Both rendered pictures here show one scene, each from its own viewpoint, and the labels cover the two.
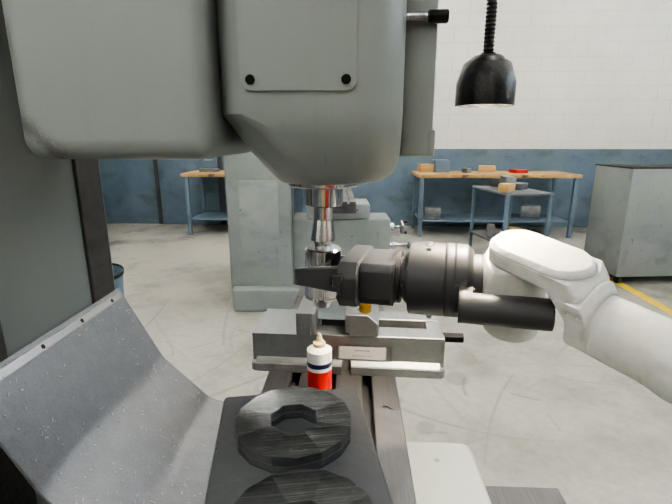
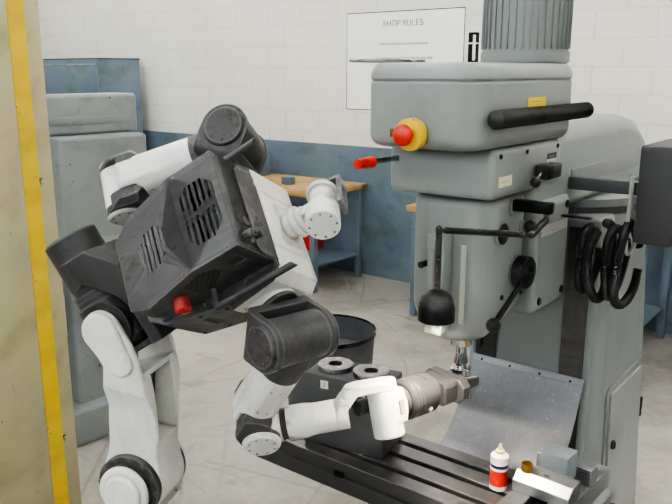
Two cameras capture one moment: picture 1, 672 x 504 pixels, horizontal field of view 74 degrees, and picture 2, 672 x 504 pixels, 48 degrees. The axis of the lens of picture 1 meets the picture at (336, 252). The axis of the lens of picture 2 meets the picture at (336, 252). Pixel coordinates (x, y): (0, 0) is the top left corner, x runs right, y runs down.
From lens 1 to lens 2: 1.98 m
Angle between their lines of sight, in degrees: 119
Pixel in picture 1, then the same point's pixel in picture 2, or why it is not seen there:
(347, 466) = (349, 377)
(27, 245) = (520, 320)
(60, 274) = (537, 344)
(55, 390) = (497, 383)
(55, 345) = (515, 370)
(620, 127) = not seen: outside the picture
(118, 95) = not seen: hidden behind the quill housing
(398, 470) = (408, 484)
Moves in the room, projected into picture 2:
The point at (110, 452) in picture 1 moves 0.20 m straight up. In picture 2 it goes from (487, 423) to (490, 352)
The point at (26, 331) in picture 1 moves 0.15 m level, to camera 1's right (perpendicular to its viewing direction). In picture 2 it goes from (509, 355) to (485, 373)
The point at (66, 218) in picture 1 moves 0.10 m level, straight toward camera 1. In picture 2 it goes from (551, 319) to (511, 319)
